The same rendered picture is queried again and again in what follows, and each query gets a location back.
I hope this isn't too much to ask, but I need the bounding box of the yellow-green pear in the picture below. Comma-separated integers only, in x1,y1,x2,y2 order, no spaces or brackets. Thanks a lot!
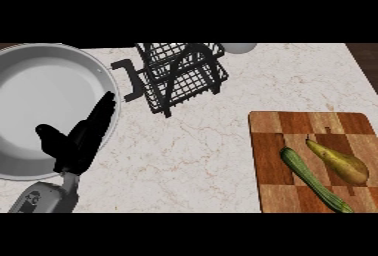
304,138,371,185

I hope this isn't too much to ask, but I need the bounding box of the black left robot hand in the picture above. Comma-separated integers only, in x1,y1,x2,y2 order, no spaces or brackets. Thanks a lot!
34,90,118,176

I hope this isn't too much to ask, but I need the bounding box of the large grey frying pan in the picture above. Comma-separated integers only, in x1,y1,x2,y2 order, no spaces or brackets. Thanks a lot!
0,43,123,182

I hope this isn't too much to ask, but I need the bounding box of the white round bowl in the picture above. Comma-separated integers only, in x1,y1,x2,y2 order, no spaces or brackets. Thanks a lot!
220,43,259,55

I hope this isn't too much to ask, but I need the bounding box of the wooden cutting board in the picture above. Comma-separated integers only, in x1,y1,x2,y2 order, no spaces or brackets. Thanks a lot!
247,110,378,214

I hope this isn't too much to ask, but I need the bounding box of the black tiered wire basket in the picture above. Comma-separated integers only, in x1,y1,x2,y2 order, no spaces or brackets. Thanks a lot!
111,43,230,119

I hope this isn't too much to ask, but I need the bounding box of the green zucchini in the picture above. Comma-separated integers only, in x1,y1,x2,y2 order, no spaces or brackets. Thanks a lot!
279,146,356,214

